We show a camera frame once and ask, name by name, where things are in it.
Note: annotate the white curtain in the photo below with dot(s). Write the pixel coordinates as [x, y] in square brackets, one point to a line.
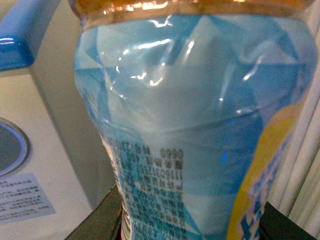
[296, 191]

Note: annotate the round silver freezer dial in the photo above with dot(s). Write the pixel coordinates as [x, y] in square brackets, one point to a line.
[14, 147]

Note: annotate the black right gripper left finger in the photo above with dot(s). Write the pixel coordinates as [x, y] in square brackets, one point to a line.
[104, 223]

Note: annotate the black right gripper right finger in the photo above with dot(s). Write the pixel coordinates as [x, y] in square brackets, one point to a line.
[276, 226]

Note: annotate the white instruction sticker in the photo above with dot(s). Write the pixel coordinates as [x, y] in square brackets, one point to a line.
[23, 198]

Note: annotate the white blue chest freezer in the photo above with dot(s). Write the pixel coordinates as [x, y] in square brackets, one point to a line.
[38, 39]

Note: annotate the blue label drink bottle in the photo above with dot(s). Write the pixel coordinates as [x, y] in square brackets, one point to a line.
[195, 102]

